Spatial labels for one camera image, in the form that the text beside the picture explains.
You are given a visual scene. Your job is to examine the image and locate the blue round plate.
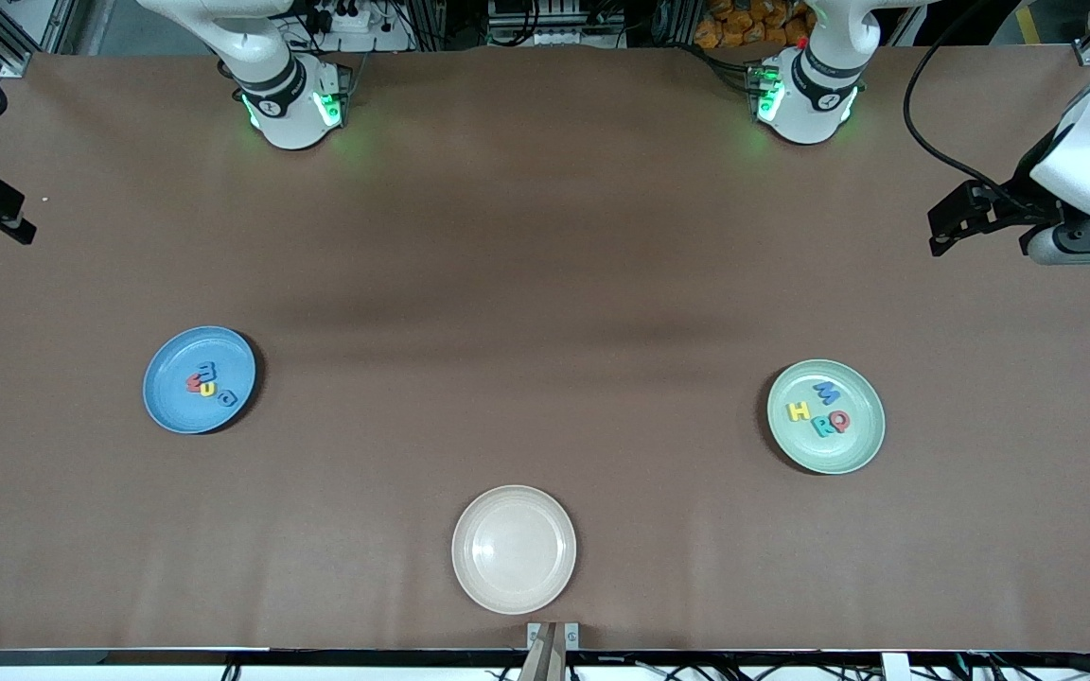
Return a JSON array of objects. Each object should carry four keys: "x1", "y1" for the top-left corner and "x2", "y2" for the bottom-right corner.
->
[{"x1": 143, "y1": 326, "x2": 257, "y2": 435}]

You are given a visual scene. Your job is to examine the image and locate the green round plate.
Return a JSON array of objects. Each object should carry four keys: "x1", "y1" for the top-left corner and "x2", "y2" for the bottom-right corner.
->
[{"x1": 767, "y1": 359, "x2": 887, "y2": 476}]

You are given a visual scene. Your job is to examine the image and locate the orange packet pile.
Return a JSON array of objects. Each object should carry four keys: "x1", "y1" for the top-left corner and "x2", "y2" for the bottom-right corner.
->
[{"x1": 694, "y1": 0, "x2": 806, "y2": 48}]

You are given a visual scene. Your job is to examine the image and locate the white power strip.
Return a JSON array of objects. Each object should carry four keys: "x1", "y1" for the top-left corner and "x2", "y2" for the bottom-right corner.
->
[{"x1": 304, "y1": 0, "x2": 385, "y2": 29}]

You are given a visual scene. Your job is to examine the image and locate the white electronics rack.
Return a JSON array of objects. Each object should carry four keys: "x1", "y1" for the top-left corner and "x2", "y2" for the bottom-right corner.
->
[{"x1": 488, "y1": 0, "x2": 626, "y2": 48}]

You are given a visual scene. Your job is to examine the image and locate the beige round plate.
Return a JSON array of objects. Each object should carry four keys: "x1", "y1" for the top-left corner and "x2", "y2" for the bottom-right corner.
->
[{"x1": 451, "y1": 485, "x2": 577, "y2": 616}]

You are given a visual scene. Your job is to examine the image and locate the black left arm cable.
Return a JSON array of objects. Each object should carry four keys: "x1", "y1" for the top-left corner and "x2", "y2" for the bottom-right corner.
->
[{"x1": 903, "y1": 0, "x2": 1090, "y2": 207}]

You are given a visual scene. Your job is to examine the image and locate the metal clamp bracket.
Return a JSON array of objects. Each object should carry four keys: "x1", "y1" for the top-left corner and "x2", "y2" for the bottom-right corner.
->
[{"x1": 526, "y1": 621, "x2": 580, "y2": 654}]

